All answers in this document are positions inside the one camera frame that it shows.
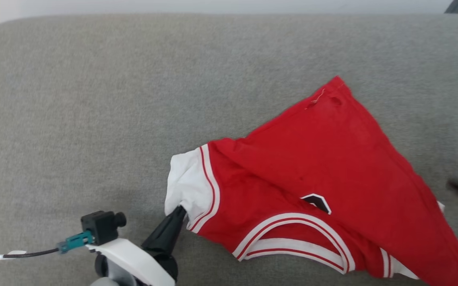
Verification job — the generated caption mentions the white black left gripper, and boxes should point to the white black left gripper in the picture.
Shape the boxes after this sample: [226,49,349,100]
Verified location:
[86,205,188,286]

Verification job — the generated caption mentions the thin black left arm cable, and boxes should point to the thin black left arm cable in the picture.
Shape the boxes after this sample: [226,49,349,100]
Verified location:
[0,248,60,261]

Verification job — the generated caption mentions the red white basketball jersey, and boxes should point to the red white basketball jersey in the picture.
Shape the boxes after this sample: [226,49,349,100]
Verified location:
[165,75,458,286]

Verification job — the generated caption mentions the white cable label tag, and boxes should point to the white cable label tag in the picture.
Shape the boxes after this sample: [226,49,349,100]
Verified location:
[0,250,27,260]

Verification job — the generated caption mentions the teal camera cable connector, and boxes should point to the teal camera cable connector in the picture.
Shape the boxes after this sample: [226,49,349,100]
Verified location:
[57,230,94,254]

